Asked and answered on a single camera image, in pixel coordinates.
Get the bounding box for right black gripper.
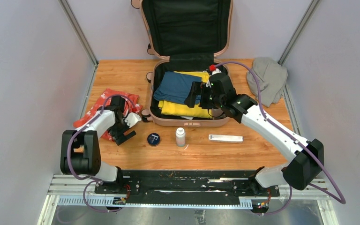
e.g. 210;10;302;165
184;82;224;110

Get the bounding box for red white tie-dye jeans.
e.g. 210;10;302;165
73;88;143;128

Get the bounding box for round navy tin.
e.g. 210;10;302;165
147;133;161;147

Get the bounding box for white rectangular box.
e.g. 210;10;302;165
208;134;244;143

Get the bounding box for blue garment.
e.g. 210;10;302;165
153;71;202;105

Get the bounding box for yellow garment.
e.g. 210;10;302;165
158;71;212;119

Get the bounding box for white small bottle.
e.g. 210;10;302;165
175;127;186;147

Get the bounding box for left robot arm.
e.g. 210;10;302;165
60;94;141;194

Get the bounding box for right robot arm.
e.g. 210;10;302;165
185;73;323;196

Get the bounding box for grey crumpled cloth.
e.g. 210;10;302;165
252;57;288;107

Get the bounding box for pink open suitcase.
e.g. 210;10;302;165
130;0;233;127

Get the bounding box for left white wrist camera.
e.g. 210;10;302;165
124;112;142;128

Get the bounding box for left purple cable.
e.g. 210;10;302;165
66;94;137;214

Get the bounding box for purple cable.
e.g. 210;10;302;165
215;61;346;216
66;94;137;214

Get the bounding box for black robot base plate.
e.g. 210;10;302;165
78;170;280;210

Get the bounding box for aluminium frame rail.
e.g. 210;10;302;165
38;170;339;225

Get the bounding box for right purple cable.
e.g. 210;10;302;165
215;61;346;216

